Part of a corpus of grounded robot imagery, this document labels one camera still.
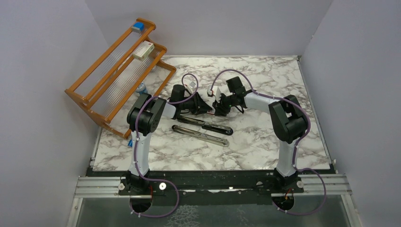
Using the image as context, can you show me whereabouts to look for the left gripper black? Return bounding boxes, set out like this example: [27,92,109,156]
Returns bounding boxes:
[179,92,212,114]

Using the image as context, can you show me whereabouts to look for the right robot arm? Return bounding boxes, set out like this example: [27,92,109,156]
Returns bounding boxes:
[207,77,310,192]

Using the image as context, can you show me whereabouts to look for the blue white jar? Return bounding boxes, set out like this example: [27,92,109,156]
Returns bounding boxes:
[135,82,148,96]

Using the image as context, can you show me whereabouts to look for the white red box on shelf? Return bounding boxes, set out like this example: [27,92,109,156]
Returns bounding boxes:
[132,41,155,61]

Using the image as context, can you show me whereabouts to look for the orange wooden shelf rack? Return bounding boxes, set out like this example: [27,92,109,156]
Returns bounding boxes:
[65,17,176,139]

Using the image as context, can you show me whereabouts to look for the blue grey eraser block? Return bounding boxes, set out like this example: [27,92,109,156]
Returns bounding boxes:
[131,22,145,34]

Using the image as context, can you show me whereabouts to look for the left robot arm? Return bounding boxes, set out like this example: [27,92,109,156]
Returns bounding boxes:
[125,85,212,194]

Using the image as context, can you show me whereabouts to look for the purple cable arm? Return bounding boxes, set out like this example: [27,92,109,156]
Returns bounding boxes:
[129,73,199,219]
[209,69,327,217]

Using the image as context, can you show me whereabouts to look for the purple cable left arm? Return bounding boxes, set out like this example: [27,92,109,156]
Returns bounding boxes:
[129,73,199,219]

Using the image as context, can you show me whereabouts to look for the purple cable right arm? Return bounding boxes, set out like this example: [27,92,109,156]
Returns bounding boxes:
[209,69,327,217]

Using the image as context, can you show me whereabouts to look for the black stapler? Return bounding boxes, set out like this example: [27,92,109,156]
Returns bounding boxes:
[177,116,234,135]

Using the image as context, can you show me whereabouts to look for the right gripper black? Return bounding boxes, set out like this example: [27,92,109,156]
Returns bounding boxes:
[212,93,235,117]

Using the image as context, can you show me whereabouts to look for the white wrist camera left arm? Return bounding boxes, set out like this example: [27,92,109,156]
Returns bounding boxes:
[187,81,198,93]

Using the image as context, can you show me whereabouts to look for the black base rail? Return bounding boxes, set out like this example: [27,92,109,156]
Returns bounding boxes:
[74,171,352,206]

